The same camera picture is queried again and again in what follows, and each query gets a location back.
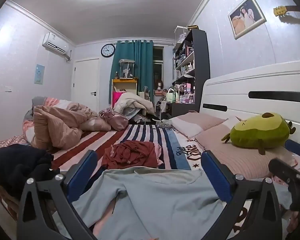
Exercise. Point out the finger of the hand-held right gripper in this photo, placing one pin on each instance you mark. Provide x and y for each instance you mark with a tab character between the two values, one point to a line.
280	167
296	147

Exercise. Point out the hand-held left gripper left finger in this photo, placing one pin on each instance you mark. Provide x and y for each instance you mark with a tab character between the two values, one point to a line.
86	170

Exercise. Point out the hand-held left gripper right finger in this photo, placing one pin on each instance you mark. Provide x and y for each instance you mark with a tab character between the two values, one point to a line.
215	175

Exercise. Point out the light blue sweatshirt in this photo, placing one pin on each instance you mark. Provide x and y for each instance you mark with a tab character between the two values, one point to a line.
165	200

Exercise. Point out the large pink ribbed pillow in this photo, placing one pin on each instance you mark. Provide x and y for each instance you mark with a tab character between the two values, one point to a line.
230	160

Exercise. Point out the green avocado plush toy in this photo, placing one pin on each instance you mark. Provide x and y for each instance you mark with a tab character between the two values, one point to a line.
260	132

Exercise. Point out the dark red garment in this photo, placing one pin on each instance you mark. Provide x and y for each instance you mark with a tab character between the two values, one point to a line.
130	155

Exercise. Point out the beige crumpled duvet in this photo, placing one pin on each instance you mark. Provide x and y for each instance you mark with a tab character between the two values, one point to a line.
57	125

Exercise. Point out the small pink ribbed pillow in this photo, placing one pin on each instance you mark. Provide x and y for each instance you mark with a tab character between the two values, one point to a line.
192	122

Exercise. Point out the pink satin bag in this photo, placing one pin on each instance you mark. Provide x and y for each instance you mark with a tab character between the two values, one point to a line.
115	118

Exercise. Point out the striped fleece blanket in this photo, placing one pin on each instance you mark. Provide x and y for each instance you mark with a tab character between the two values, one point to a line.
142	133

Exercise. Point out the dark navy garment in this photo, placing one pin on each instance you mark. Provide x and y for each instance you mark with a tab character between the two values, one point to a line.
17	165

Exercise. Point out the small silver pouch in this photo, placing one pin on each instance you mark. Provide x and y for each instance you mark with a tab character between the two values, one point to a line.
163	123

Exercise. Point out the dark desk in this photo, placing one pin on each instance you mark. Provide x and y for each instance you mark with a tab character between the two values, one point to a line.
180	107

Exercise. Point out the bright pink shopping bag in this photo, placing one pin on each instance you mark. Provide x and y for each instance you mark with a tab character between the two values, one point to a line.
116	98

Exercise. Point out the white bed headboard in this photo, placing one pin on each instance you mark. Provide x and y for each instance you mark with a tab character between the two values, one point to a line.
252	82

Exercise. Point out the pink dotted bed sheet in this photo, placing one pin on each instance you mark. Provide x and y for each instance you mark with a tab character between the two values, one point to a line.
7	142

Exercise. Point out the cream folded blanket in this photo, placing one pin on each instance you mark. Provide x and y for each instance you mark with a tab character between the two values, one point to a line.
137	102

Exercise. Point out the pale green container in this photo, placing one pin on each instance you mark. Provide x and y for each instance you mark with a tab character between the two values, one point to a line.
170	97

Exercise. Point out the white door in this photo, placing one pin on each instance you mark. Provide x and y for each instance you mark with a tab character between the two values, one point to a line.
86	80

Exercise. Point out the yellow shelf unit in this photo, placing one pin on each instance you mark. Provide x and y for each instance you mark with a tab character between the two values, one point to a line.
125	81

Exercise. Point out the wig mannequin head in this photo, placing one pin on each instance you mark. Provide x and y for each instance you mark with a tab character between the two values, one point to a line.
159	84

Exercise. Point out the glass display case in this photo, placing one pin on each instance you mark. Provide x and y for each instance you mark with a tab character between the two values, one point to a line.
127	69

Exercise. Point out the dark bookshelf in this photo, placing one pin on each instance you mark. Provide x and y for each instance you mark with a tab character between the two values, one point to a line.
201	62

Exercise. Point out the teal curtain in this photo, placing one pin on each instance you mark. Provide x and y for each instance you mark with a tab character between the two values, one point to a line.
137	60

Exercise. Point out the window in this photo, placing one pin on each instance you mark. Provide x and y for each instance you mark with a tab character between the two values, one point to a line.
158	62

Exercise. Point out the white air conditioner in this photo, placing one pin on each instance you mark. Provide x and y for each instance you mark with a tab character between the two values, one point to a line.
55	43

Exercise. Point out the yellow guitar headstock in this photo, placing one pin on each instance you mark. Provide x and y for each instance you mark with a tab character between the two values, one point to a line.
281	10

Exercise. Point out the light blue wall poster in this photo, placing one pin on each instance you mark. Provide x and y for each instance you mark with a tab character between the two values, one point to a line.
39	74

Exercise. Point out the white wall switch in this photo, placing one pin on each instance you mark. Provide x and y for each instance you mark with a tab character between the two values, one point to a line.
8	89

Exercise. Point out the round wall clock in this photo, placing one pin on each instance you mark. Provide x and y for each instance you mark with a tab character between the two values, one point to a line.
108	50

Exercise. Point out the framed wall photo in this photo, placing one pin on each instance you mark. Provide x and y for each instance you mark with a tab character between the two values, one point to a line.
246	16

